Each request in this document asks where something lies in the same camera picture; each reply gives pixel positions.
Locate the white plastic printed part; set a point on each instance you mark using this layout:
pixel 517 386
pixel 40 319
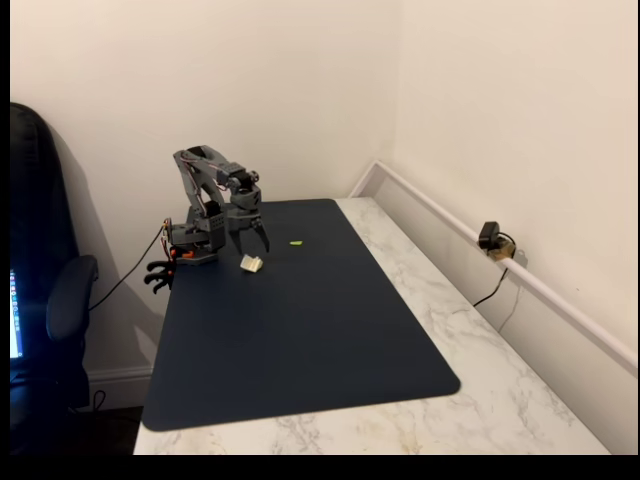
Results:
pixel 251 265

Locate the dark desk mat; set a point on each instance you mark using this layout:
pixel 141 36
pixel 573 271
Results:
pixel 300 340

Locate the black clamp with orange tips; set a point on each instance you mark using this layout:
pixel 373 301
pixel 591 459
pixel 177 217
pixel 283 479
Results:
pixel 160 280

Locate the white skirting board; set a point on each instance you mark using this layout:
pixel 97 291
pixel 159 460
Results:
pixel 120 377

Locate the black office chair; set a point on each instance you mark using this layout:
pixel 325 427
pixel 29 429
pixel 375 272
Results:
pixel 35 200

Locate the black webcam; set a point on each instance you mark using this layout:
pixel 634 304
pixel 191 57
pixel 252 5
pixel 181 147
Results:
pixel 487 234

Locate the laptop with lit screen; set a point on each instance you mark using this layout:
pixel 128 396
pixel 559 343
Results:
pixel 15 320

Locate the tan webcam mount block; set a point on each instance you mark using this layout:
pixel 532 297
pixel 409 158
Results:
pixel 501 252

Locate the white wall ledge trim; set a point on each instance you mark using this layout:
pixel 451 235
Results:
pixel 550 296

